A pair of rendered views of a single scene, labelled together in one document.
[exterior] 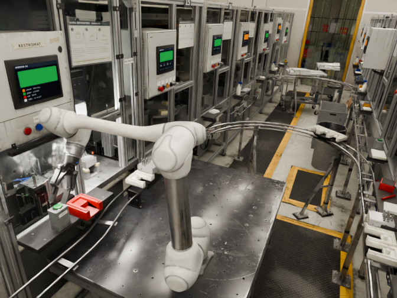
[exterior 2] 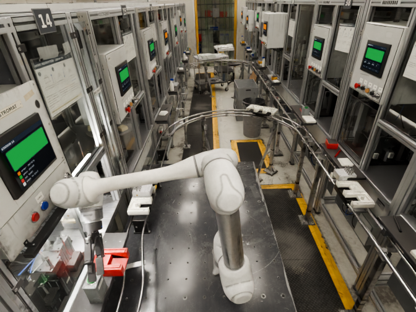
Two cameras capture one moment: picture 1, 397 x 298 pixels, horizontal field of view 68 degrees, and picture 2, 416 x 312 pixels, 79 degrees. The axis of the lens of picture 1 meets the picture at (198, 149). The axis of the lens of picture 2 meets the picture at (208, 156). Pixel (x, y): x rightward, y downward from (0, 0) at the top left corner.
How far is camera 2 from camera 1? 58 cm
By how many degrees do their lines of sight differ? 20
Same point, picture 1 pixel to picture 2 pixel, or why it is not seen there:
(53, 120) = (73, 197)
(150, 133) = (182, 172)
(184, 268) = (246, 282)
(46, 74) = (36, 142)
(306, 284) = (287, 234)
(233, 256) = (254, 244)
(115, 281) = not seen: outside the picture
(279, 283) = not seen: hidden behind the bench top
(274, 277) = not seen: hidden behind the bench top
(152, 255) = (189, 275)
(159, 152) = (225, 197)
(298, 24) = (189, 13)
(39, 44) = (15, 106)
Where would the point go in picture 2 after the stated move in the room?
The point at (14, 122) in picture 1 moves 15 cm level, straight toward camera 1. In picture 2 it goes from (18, 216) to (43, 234)
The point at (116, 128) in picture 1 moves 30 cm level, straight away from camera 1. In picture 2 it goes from (144, 178) to (114, 150)
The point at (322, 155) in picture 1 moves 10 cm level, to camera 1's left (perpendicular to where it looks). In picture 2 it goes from (252, 125) to (246, 126)
